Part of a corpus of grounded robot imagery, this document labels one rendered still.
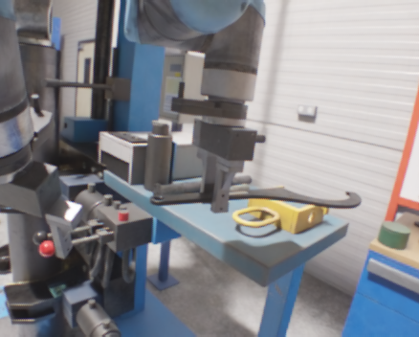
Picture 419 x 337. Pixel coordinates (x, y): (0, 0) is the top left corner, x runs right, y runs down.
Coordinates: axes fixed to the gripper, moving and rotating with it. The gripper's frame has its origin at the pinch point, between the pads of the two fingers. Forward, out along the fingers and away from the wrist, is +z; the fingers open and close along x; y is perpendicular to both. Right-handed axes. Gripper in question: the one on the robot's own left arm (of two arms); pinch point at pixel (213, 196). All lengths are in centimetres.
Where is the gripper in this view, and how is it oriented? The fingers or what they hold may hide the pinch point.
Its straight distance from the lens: 54.2
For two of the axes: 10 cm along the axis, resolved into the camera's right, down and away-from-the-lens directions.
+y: 8.7, -0.1, 5.0
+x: -4.9, -2.7, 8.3
